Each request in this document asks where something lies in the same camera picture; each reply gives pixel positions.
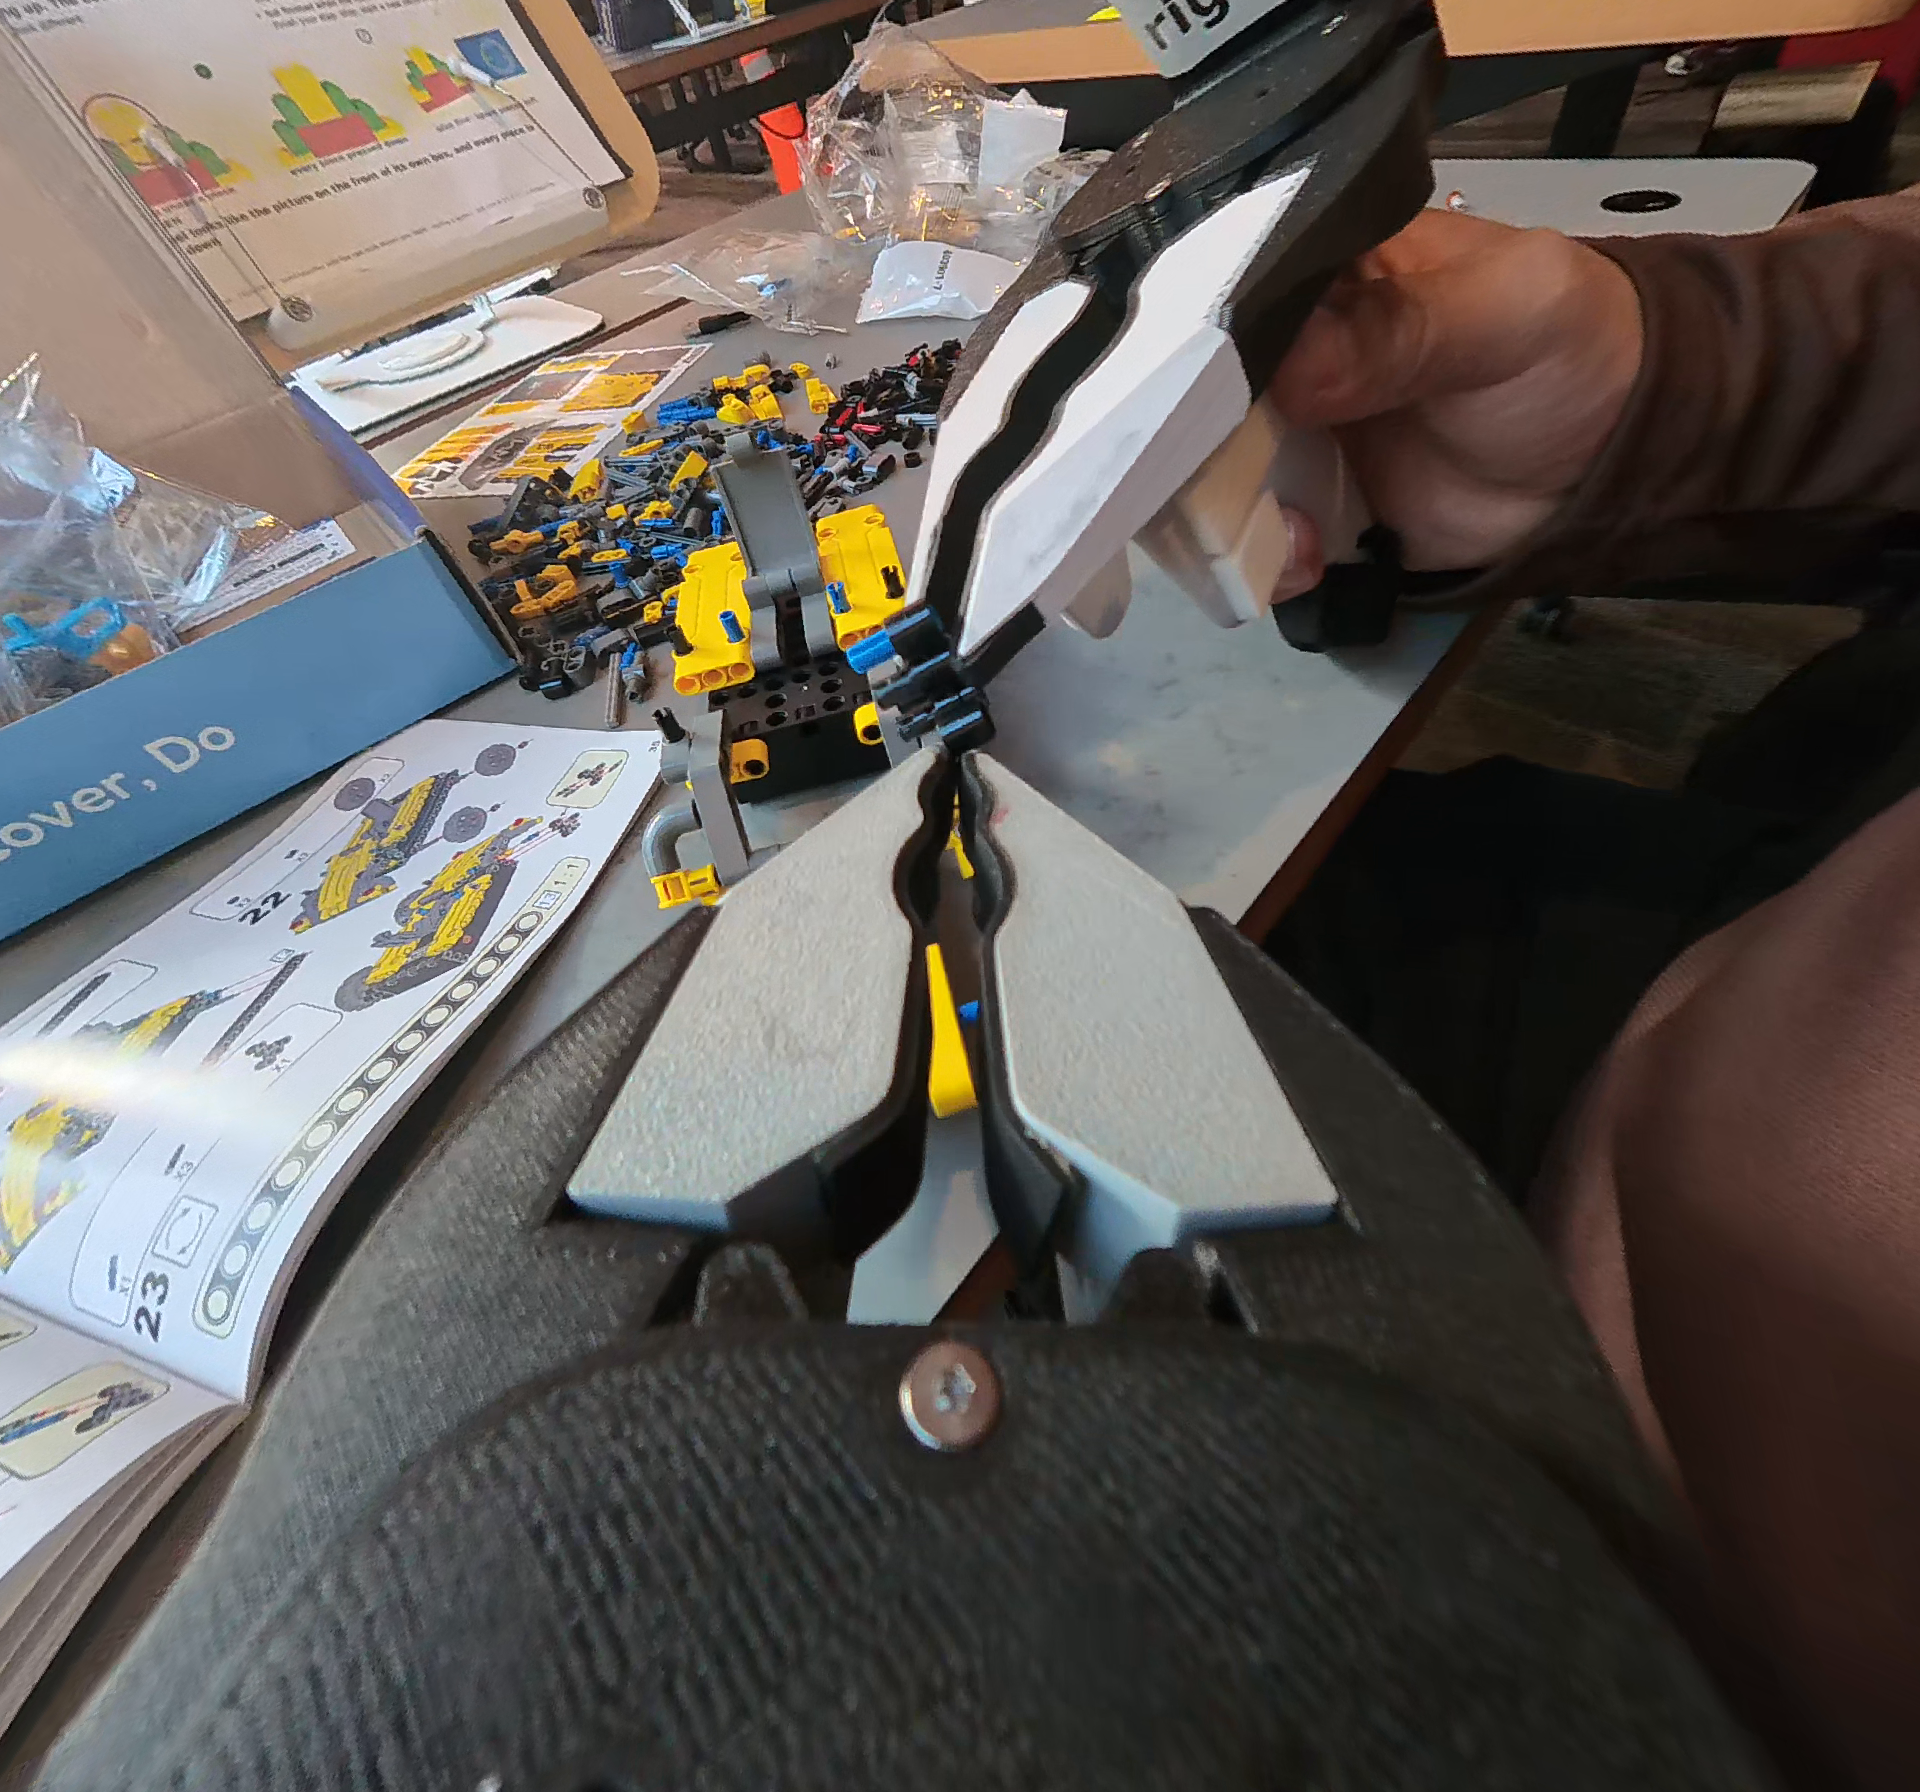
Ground black connector with blue pin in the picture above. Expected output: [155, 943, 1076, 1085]
[866, 601, 1003, 759]

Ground background wooden table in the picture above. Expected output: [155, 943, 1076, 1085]
[595, 0, 960, 157]
[932, 0, 1920, 157]

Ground yellow printed leaflet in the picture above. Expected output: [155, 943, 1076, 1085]
[392, 340, 714, 503]

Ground pile of black red pins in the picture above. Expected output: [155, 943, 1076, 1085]
[818, 339, 967, 481]

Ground instruction sign board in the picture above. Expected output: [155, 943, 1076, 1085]
[0, 0, 664, 400]

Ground blue cardboard kit box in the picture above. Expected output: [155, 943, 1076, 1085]
[0, 18, 521, 943]

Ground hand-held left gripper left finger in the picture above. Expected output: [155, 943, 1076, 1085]
[565, 749, 967, 1281]

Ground white flat stand base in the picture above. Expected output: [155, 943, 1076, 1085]
[1432, 157, 1818, 238]

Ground yellow black brick vehicle model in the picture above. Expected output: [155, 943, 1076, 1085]
[645, 444, 1003, 1122]

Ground person's brown sweater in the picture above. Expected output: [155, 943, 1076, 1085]
[1527, 805, 1920, 1792]

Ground crumpled clear plastic bag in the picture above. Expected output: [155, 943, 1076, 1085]
[626, 226, 871, 340]
[810, 18, 1111, 245]

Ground open instruction booklet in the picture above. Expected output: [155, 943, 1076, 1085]
[0, 720, 673, 1675]

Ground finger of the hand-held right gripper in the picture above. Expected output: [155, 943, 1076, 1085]
[955, 165, 1320, 664]
[907, 274, 1096, 653]

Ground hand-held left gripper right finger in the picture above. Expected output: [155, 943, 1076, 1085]
[960, 749, 1341, 1315]

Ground small white label bag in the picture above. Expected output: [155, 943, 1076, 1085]
[860, 238, 1020, 320]

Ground person's right hand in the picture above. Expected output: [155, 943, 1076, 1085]
[1272, 207, 1643, 601]

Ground pile of blue grey brick parts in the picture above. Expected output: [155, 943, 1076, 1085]
[475, 359, 932, 701]

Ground grey desk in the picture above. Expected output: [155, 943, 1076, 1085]
[0, 180, 1508, 1767]

